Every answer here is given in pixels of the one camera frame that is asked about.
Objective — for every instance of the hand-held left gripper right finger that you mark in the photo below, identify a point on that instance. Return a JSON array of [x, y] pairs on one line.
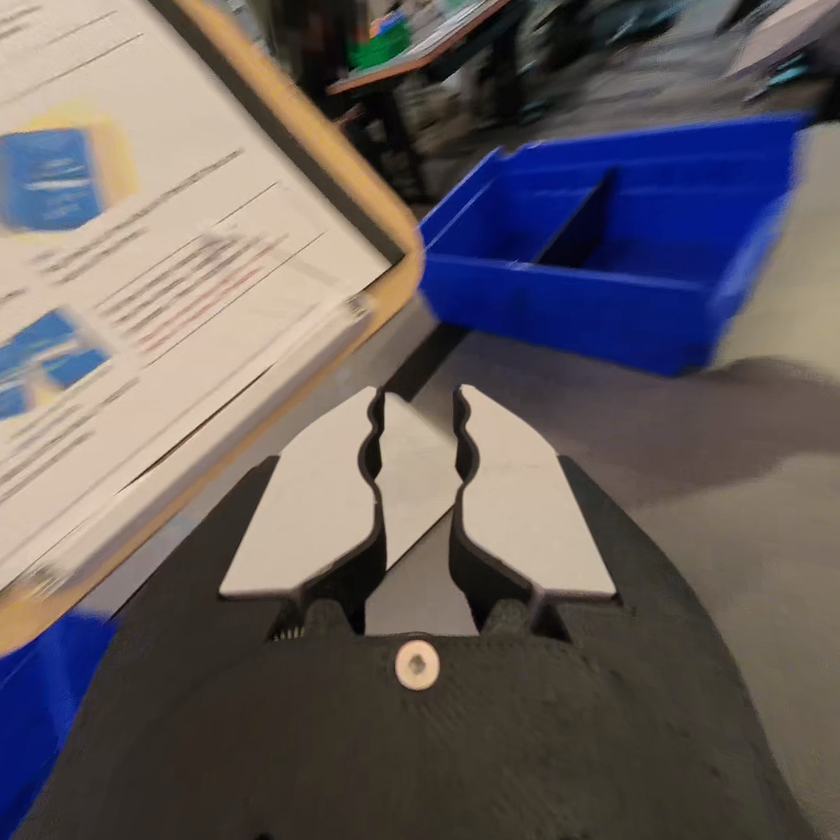
[[531, 518]]

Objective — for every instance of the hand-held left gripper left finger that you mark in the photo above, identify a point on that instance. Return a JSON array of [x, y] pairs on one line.
[[308, 518]]

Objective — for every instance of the blue plastic bin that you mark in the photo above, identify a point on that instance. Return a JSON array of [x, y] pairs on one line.
[[590, 315]]

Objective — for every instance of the blue bin with square label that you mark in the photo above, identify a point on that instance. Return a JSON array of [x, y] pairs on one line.
[[39, 689]]

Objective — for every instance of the white metal stand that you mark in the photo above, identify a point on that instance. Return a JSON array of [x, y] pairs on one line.
[[295, 367]]

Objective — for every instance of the wooden stand board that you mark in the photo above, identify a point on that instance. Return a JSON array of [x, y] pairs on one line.
[[401, 282]]

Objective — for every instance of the black bordered white sheet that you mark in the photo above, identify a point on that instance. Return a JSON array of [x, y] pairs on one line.
[[164, 197]]

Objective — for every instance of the green bin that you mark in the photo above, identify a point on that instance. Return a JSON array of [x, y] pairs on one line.
[[377, 49]]

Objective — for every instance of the wooden desk with green bins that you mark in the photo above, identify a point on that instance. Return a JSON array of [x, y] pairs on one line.
[[426, 56]]

